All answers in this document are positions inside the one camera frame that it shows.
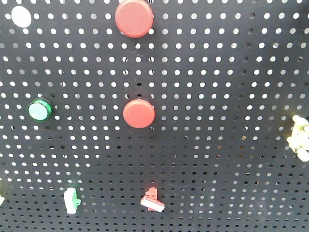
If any lower red round knob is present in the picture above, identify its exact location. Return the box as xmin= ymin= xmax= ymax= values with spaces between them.
xmin=123 ymin=99 xmax=155 ymax=128

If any red round knob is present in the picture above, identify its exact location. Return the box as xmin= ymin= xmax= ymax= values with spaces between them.
xmin=115 ymin=0 xmax=154 ymax=38
xmin=123 ymin=99 xmax=155 ymax=128

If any upper red round knob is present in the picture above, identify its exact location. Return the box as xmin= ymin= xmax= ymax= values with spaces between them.
xmin=115 ymin=0 xmax=154 ymax=38

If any black perforated pegboard panel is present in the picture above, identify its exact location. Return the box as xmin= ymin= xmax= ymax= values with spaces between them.
xmin=0 ymin=0 xmax=309 ymax=232

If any green round push button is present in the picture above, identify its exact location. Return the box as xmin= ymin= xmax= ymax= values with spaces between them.
xmin=27 ymin=98 xmax=54 ymax=121

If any red white toggle switch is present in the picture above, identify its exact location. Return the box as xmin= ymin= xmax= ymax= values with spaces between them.
xmin=140 ymin=187 xmax=165 ymax=212

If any green white toggle switch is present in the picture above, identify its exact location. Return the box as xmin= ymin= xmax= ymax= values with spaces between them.
xmin=64 ymin=188 xmax=81 ymax=214

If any yellow handle switch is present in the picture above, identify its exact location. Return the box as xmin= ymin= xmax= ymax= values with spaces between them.
xmin=286 ymin=115 xmax=309 ymax=162

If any yellow toggle switch lower left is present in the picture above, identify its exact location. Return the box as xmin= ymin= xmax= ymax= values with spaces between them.
xmin=0 ymin=185 xmax=6 ymax=206

